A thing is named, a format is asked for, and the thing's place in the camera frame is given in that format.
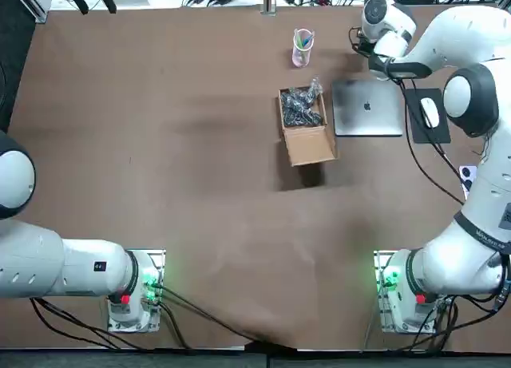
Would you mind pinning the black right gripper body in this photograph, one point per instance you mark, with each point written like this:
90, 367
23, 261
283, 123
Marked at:
365, 42

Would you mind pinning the silver laptop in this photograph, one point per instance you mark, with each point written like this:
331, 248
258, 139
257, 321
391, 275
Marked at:
359, 116

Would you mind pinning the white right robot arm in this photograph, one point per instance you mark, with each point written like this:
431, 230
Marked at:
459, 36

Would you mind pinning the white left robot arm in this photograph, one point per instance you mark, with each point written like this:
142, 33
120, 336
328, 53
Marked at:
80, 268

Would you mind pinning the blue pen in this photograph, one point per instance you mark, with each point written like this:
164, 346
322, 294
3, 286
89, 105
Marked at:
308, 38

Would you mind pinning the green pen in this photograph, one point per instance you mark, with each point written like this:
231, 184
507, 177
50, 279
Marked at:
305, 48

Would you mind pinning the clear plastic cup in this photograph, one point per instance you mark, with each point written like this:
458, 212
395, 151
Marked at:
301, 58

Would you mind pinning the bag of black parts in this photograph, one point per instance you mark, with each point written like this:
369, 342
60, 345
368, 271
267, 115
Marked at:
299, 108

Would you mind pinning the white computer mouse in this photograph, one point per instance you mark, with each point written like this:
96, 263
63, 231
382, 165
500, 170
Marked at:
430, 112

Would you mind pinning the black mouse pad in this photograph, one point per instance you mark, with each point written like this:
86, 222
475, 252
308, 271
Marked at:
415, 132

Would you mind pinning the open cardboard box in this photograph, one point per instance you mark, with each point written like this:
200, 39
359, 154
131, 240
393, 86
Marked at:
309, 148

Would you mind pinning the silver aluminium frame profile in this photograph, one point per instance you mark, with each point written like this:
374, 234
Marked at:
38, 2

